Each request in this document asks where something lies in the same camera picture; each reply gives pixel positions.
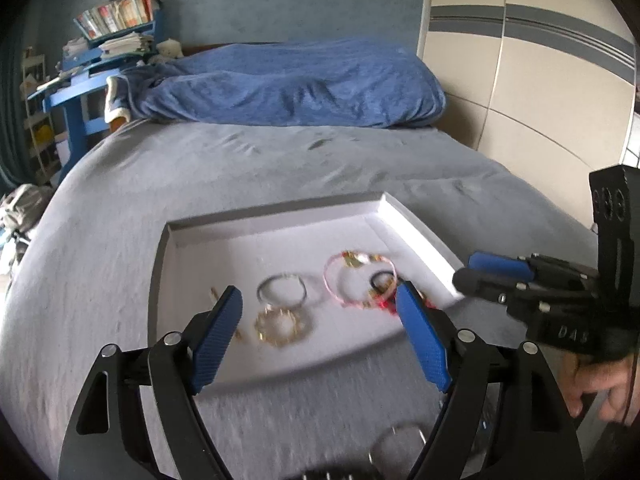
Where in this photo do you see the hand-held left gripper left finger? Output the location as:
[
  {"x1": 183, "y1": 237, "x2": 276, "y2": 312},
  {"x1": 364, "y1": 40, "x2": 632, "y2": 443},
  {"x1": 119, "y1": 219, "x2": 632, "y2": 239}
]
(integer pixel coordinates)
[{"x1": 57, "y1": 285, "x2": 244, "y2": 480}]

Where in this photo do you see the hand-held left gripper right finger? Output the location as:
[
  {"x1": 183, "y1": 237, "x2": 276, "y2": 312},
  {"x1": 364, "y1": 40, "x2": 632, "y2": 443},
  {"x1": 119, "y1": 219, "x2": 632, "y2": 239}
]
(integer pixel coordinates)
[{"x1": 395, "y1": 281, "x2": 586, "y2": 480}]

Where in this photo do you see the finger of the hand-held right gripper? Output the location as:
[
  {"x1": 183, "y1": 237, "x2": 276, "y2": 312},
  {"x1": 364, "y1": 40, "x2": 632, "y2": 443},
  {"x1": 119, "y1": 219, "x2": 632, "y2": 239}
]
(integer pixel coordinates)
[
  {"x1": 452, "y1": 268, "x2": 599, "y2": 312},
  {"x1": 469, "y1": 252, "x2": 599, "y2": 284}
]

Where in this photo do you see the gold wreath bracelet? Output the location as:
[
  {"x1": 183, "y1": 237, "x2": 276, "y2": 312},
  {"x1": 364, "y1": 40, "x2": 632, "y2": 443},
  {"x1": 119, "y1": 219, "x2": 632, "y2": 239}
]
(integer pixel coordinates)
[{"x1": 254, "y1": 307, "x2": 307, "y2": 348}]

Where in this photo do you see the pearl hair pin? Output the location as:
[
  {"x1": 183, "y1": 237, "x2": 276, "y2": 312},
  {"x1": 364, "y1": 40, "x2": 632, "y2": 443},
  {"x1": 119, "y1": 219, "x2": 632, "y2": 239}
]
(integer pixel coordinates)
[{"x1": 210, "y1": 286, "x2": 247, "y2": 345}]

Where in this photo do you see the silver wire bangle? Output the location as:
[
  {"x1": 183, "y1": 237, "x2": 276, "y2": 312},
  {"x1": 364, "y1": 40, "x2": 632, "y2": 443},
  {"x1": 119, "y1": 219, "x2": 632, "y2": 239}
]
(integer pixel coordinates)
[{"x1": 256, "y1": 274, "x2": 308, "y2": 311}]

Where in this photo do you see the black hair tie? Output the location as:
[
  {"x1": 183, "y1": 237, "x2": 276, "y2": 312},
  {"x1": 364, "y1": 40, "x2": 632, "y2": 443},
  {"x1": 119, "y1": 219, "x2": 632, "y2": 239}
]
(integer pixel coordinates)
[{"x1": 370, "y1": 270, "x2": 398, "y2": 293}]

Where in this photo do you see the pink cord bracelet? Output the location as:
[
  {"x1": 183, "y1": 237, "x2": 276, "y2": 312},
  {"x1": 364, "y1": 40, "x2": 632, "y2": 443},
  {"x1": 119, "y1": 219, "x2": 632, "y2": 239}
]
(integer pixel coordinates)
[{"x1": 322, "y1": 251, "x2": 396, "y2": 308}]

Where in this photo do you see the grey shallow cardboard box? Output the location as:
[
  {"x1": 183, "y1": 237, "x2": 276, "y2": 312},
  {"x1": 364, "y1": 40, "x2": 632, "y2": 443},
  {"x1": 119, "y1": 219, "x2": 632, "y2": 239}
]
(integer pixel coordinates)
[{"x1": 147, "y1": 191, "x2": 466, "y2": 386}]

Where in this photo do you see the person's right hand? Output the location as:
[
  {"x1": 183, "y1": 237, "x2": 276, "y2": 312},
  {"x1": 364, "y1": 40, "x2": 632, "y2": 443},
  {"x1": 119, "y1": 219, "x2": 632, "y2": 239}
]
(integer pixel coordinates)
[{"x1": 557, "y1": 345, "x2": 633, "y2": 423}]

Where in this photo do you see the grey bed cover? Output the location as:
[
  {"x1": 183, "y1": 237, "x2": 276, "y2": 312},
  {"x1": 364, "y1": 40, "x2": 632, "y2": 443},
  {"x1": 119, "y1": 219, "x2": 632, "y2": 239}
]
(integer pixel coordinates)
[{"x1": 0, "y1": 120, "x2": 616, "y2": 480}]

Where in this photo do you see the beige sliding wardrobe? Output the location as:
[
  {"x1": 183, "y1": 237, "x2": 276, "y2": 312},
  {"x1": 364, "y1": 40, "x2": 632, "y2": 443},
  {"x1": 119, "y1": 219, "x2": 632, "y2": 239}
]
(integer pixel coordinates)
[{"x1": 417, "y1": 0, "x2": 640, "y2": 231}]

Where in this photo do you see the grey cloth pile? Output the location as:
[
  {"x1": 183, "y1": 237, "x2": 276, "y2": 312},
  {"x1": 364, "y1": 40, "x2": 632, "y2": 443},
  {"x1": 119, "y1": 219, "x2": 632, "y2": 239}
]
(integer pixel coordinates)
[{"x1": 0, "y1": 184, "x2": 53, "y2": 273}]

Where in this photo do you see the blue wooden desk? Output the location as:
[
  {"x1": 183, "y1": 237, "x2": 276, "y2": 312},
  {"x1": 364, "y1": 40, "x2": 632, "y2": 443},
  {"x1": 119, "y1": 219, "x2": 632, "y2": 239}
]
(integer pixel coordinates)
[{"x1": 27, "y1": 7, "x2": 168, "y2": 186}]

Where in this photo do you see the blue duvet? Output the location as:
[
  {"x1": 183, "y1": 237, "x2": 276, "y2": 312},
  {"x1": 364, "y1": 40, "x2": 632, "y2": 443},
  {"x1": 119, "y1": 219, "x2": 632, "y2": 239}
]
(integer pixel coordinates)
[{"x1": 107, "y1": 37, "x2": 447, "y2": 129}]

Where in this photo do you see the white narrow shelf rack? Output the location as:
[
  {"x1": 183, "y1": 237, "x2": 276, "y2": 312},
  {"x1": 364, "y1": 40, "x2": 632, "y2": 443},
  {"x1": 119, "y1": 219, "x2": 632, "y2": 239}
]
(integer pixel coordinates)
[{"x1": 20, "y1": 47, "x2": 63, "y2": 181}]

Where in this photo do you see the dark green curtain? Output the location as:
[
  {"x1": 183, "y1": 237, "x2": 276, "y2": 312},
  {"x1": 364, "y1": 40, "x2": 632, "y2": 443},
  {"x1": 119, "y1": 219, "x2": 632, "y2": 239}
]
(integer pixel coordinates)
[{"x1": 0, "y1": 35, "x2": 26, "y2": 196}]

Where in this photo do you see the stack of papers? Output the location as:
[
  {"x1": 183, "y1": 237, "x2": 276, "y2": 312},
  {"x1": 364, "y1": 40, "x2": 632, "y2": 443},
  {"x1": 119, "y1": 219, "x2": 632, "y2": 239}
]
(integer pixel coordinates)
[{"x1": 97, "y1": 32, "x2": 156, "y2": 56}]

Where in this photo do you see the row of books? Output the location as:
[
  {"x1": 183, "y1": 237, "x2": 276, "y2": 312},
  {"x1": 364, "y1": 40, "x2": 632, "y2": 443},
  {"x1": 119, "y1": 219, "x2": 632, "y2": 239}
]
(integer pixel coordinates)
[{"x1": 74, "y1": 0, "x2": 163, "y2": 41}]

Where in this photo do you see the thin dark wire bangle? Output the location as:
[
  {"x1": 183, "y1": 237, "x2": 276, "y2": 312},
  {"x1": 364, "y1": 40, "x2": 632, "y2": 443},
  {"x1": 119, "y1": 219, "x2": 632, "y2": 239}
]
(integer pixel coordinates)
[{"x1": 370, "y1": 424, "x2": 431, "y2": 466}]

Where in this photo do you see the black large bead bracelet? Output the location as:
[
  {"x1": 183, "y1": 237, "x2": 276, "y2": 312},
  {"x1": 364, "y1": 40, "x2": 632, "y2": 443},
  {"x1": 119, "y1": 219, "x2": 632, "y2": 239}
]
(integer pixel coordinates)
[{"x1": 300, "y1": 465, "x2": 381, "y2": 480}]

